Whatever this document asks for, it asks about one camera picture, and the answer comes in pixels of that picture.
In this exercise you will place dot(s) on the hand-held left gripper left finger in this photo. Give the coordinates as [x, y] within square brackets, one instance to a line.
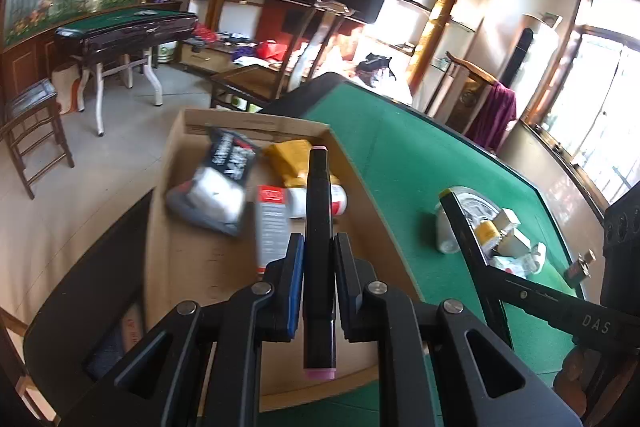
[295, 282]

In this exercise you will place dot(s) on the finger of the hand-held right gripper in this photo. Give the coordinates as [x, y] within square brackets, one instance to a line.
[462, 232]

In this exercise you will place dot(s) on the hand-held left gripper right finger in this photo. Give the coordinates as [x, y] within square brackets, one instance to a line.
[344, 287]

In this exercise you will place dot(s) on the yellow jar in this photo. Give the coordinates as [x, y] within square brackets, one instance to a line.
[487, 234]

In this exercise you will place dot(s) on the pale tissue pack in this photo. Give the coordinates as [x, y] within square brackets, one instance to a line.
[510, 264]

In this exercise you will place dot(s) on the black marker pink caps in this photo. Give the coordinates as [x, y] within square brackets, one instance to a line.
[319, 217]

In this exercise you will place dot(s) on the cardboard box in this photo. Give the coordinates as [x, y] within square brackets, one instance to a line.
[200, 267]

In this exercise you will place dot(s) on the person's right hand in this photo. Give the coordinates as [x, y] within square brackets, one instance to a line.
[580, 377]

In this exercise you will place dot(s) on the round mahjong table centre panel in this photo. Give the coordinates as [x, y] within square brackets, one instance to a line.
[475, 204]

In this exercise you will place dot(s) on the white power adapter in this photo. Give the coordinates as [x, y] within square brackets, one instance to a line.
[515, 242]
[507, 219]

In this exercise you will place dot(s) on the dark perfume bottle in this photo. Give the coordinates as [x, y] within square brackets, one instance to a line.
[577, 272]

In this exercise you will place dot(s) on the red and grey glue box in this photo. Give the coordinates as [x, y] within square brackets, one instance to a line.
[270, 227]

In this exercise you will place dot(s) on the white bottle red label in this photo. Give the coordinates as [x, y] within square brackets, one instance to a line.
[340, 202]

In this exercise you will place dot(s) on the purple cloth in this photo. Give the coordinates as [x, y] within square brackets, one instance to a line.
[495, 117]

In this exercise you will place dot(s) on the black and white pouch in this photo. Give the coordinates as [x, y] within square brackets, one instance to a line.
[220, 187]

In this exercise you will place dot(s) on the yellow packet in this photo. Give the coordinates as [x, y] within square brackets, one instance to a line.
[290, 159]

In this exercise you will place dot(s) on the wooden chair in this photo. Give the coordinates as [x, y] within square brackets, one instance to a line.
[467, 94]
[250, 82]

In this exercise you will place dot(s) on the black and white clothing pile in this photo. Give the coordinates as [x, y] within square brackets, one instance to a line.
[372, 64]

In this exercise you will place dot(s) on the white standing air conditioner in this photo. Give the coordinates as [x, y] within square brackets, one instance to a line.
[542, 52]

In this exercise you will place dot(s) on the wooden framed window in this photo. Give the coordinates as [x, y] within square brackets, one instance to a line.
[600, 82]

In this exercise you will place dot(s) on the black flat panel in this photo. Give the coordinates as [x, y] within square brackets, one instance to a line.
[75, 307]

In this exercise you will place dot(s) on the red cloth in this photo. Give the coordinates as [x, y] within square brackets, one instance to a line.
[272, 51]

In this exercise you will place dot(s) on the low wooden cabinet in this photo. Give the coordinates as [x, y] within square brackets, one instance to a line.
[210, 59]

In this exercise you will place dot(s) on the white and green bucket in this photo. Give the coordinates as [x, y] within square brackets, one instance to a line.
[168, 53]

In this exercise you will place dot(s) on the red plastic bag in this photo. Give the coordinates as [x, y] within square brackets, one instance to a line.
[204, 33]

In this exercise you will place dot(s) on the white and red bag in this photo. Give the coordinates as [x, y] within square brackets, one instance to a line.
[67, 87]

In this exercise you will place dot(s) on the dark framed mahjong table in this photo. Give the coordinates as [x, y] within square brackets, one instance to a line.
[125, 19]

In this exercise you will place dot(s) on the dark wooden stool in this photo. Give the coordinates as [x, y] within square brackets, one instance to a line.
[30, 99]

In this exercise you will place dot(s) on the small picture frame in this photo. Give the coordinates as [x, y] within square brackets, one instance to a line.
[552, 19]

